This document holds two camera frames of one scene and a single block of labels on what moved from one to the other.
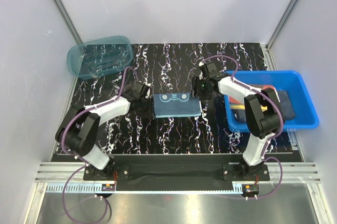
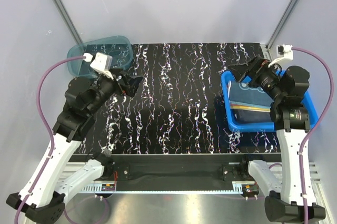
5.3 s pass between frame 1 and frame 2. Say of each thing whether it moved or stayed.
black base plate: stayed
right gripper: moved
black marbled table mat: stayed
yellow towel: stayed
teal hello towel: moved
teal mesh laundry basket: stayed
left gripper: moved
